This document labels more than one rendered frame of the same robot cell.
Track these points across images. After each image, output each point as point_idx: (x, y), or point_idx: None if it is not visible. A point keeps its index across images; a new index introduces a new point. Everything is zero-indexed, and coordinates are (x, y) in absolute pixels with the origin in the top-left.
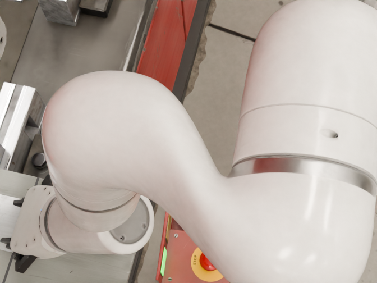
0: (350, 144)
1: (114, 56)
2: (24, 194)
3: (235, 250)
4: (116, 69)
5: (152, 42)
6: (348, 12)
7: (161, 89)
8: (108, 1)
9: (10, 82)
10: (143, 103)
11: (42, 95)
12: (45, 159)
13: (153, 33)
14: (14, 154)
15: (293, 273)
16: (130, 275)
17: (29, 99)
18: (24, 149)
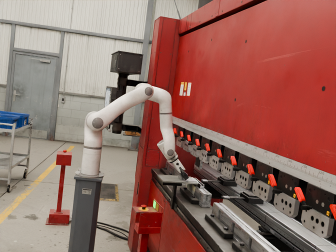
0: (141, 83)
1: (195, 213)
2: (188, 181)
3: None
4: (192, 212)
5: (193, 246)
6: (146, 84)
7: (160, 90)
8: (206, 215)
9: (210, 194)
10: (160, 88)
11: (205, 208)
12: (192, 196)
13: (194, 244)
14: (197, 189)
15: None
16: None
17: (203, 192)
18: (198, 195)
